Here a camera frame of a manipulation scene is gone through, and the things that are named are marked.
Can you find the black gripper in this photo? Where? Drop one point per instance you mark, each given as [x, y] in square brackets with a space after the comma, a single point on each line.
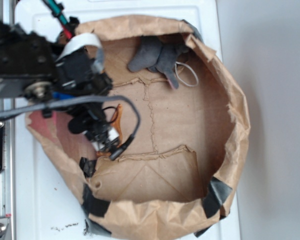
[87, 90]

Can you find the brown paper bag tray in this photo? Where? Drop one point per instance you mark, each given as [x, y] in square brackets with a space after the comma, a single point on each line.
[180, 174]

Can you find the white rubber band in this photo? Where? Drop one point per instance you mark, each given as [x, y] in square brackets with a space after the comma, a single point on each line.
[192, 81]

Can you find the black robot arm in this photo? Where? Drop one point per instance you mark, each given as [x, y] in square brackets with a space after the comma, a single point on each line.
[28, 68]

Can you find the aluminium rail with black bracket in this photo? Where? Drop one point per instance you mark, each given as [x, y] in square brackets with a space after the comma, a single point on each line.
[7, 150]

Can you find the grey plush mouse toy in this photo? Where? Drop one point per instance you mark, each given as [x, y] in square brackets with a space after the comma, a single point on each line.
[157, 56]

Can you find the orange spiral sea shell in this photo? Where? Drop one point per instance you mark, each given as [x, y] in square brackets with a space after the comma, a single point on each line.
[115, 122]

